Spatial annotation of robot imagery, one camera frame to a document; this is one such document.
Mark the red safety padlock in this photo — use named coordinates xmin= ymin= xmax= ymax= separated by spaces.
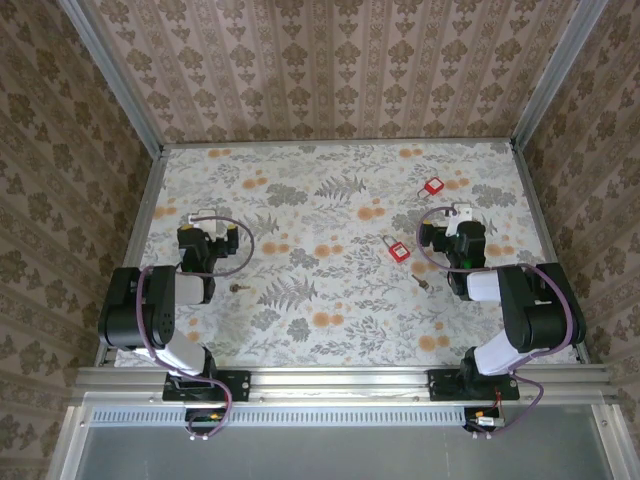
xmin=416 ymin=177 xmax=447 ymax=199
xmin=381 ymin=233 xmax=408 ymax=265

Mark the floral table cover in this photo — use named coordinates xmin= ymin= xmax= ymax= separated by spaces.
xmin=113 ymin=142 xmax=579 ymax=370

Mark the black electronics box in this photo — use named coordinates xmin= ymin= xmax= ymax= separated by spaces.
xmin=184 ymin=407 xmax=232 ymax=435
xmin=462 ymin=405 xmax=507 ymax=435

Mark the grey metal shelf plate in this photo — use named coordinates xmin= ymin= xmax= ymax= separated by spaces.
xmin=47 ymin=403 xmax=632 ymax=480

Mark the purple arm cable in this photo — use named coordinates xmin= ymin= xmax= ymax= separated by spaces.
xmin=417 ymin=205 xmax=575 ymax=441
xmin=135 ymin=213 xmax=255 ymax=441

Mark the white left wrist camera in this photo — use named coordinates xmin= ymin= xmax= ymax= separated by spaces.
xmin=187 ymin=209 xmax=220 ymax=234

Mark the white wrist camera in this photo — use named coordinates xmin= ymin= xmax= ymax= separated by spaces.
xmin=187 ymin=209 xmax=220 ymax=234
xmin=446 ymin=201 xmax=474 ymax=237

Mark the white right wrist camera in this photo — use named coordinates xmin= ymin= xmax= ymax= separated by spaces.
xmin=446 ymin=201 xmax=474 ymax=237

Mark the aluminium table side rail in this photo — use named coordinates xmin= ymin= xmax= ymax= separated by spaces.
xmin=94 ymin=147 xmax=169 ymax=369

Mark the aluminium table end rail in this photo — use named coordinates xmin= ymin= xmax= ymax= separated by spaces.
xmin=162 ymin=138 xmax=516 ymax=149

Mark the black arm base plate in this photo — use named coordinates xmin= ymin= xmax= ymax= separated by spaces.
xmin=427 ymin=368 xmax=521 ymax=403
xmin=163 ymin=369 xmax=252 ymax=403

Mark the aluminium mounting rail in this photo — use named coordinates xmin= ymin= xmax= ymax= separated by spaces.
xmin=69 ymin=363 xmax=619 ymax=407

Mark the aluminium frame post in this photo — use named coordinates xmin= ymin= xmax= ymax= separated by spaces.
xmin=56 ymin=0 xmax=167 ymax=157
xmin=508 ymin=0 xmax=610 ymax=152

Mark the slotted grey cable duct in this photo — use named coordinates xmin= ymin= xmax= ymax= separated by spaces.
xmin=91 ymin=404 xmax=471 ymax=428

